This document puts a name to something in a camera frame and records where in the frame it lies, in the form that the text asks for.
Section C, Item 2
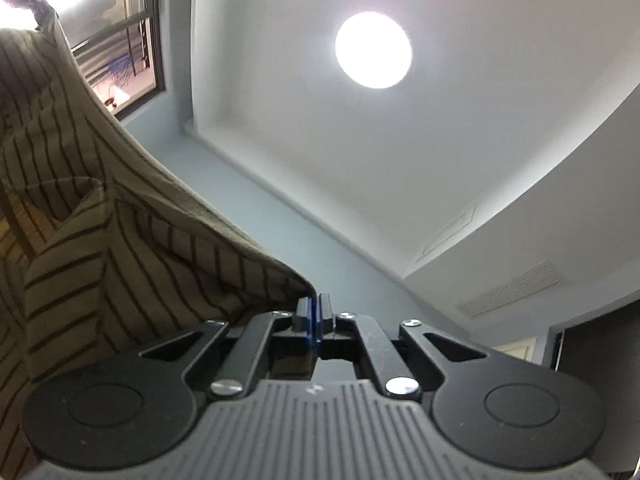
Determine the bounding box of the dark framed window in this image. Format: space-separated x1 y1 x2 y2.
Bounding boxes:
65 0 166 121

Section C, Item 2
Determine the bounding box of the white ceiling air vent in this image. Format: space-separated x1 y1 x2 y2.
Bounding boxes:
459 259 562 317

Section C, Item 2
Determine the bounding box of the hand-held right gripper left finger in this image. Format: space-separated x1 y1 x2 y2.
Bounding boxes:
139 298 318 400

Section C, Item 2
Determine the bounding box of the round ceiling light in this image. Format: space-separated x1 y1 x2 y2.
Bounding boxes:
334 10 415 91

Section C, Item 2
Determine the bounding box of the white ceiling access hatch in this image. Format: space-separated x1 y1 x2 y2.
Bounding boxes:
415 205 478 263

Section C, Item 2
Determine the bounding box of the brown striped shirt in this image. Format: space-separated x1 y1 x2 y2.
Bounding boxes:
0 10 321 480

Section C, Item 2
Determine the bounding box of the beige room door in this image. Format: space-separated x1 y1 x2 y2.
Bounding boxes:
492 337 538 362

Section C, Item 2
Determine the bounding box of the dark wardrobe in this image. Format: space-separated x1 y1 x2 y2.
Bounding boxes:
547 300 640 391

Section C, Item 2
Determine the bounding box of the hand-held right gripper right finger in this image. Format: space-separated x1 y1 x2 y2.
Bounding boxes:
318 294 489 400

